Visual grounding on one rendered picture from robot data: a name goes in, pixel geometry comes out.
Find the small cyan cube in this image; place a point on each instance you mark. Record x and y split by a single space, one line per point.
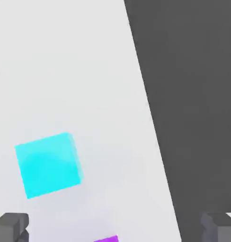
49 166

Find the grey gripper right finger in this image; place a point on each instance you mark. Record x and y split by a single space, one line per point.
221 229

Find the small purple cube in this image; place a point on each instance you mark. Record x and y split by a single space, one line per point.
107 239

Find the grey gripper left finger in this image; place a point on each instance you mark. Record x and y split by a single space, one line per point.
8 227

